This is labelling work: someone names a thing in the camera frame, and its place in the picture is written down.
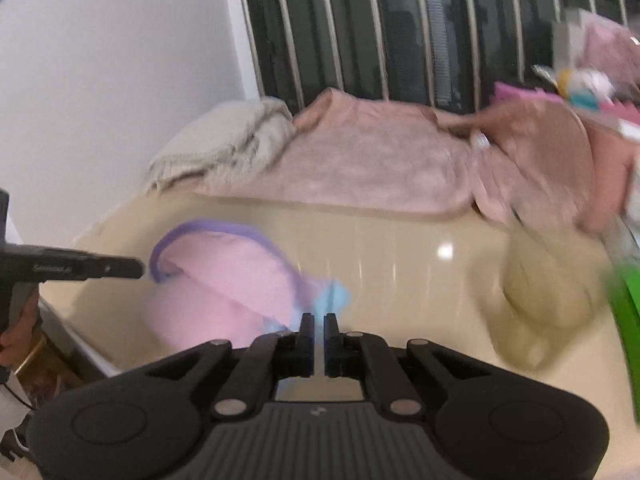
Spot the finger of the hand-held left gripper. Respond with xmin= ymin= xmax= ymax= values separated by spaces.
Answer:
xmin=99 ymin=256 xmax=146 ymax=281

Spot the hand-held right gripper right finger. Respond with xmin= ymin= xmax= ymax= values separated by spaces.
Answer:
xmin=324 ymin=312 xmax=493 ymax=418

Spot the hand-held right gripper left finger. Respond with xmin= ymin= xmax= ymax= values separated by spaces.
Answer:
xmin=145 ymin=312 xmax=315 ymax=418

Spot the pink and blue garment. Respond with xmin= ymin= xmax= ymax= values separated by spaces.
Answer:
xmin=142 ymin=217 xmax=351 ymax=351

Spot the person's left hand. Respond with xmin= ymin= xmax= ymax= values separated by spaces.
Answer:
xmin=0 ymin=290 xmax=45 ymax=356

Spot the beige fringed blanket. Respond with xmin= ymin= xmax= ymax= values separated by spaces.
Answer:
xmin=145 ymin=97 xmax=298 ymax=193

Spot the dusty pink cloth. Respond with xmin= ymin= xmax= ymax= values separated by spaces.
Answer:
xmin=192 ymin=87 xmax=481 ymax=218

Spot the cream cloth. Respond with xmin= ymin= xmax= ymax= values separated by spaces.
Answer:
xmin=492 ymin=225 xmax=623 ymax=371

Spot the brownish pink garment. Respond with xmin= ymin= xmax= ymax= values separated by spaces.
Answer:
xmin=432 ymin=100 xmax=601 ymax=233

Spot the green object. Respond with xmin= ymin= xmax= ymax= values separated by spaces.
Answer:
xmin=602 ymin=255 xmax=640 ymax=426

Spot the bright pink box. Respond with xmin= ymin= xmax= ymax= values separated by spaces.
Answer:
xmin=492 ymin=80 xmax=551 ymax=106

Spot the salmon pink cloth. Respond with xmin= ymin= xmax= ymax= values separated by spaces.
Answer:
xmin=582 ymin=120 xmax=638 ymax=233

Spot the colourful toy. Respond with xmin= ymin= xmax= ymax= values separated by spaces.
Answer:
xmin=532 ymin=62 xmax=621 ymax=111

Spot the white box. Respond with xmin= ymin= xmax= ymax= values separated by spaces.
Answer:
xmin=552 ymin=7 xmax=593 ymax=68

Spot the pale pink pouch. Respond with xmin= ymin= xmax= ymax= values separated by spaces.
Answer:
xmin=582 ymin=22 xmax=640 ymax=86

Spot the dark slatted headboard rail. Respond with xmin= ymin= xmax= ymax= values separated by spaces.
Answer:
xmin=237 ymin=0 xmax=633 ymax=111

